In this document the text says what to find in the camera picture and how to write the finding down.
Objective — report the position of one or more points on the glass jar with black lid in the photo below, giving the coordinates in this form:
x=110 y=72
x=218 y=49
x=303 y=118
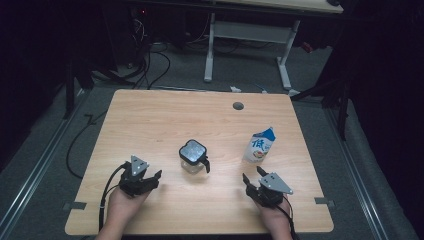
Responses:
x=192 y=153

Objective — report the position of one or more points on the white-legged desk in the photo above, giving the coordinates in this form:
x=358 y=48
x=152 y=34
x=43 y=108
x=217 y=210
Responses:
x=248 y=32

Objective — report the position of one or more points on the small white milk carton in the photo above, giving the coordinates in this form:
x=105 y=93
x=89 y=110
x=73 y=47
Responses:
x=258 y=148

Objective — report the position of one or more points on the small white plug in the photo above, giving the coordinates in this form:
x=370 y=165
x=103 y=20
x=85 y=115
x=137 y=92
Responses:
x=235 y=89

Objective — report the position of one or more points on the grey tape strip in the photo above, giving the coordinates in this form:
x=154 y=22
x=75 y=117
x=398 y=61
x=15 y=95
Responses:
x=324 y=201
x=75 y=206

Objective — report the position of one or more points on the grey round table grommet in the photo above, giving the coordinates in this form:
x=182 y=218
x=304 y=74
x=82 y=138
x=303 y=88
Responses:
x=238 y=106

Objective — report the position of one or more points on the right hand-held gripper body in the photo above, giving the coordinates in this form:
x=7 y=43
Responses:
x=268 y=196

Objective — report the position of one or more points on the metal floor rail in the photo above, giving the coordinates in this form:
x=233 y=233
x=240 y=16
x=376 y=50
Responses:
x=36 y=170
x=356 y=173

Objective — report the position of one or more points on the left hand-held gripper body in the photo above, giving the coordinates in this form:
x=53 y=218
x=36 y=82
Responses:
x=135 y=185

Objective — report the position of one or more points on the person's right hand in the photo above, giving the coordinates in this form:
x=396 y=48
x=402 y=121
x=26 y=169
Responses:
x=278 y=218

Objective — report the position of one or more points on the small red object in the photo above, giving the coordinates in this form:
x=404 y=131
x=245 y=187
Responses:
x=307 y=47

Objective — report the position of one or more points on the black metal stand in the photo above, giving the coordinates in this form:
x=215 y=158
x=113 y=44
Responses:
x=69 y=93
x=342 y=113

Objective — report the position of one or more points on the person's left hand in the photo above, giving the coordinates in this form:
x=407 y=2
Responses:
x=120 y=210

